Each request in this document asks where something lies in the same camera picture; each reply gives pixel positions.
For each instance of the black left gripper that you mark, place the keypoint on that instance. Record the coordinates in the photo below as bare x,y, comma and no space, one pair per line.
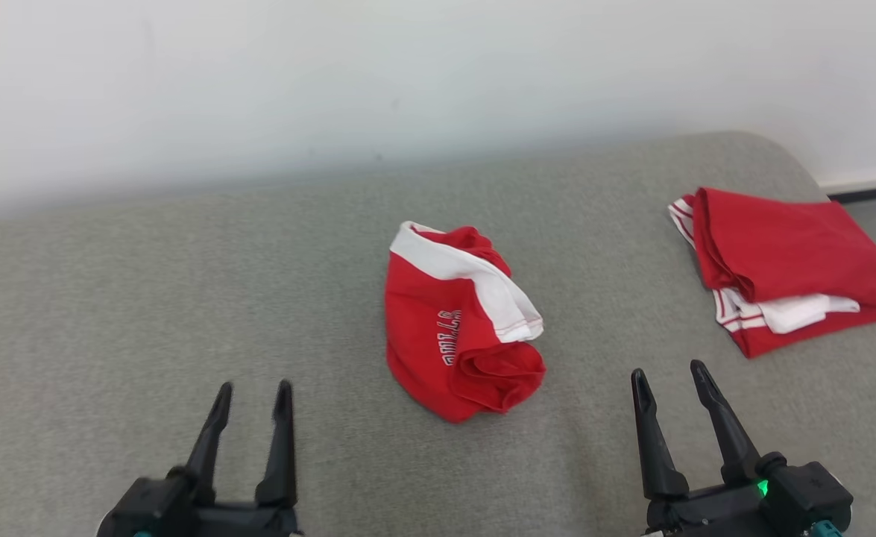
244,523

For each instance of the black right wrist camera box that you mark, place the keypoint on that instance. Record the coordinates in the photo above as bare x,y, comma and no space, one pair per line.
810,492

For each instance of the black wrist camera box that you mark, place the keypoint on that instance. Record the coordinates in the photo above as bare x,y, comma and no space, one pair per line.
147,503
810,492

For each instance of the white and black wall baseboard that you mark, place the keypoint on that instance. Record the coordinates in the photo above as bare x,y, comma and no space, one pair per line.
870,188

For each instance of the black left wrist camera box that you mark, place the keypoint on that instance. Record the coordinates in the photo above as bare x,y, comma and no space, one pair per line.
147,503

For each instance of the red white basketball jersey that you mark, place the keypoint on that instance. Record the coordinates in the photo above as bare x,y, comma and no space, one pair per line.
423,335
780,246

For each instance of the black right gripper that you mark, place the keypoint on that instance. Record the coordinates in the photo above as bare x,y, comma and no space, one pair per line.
706,514

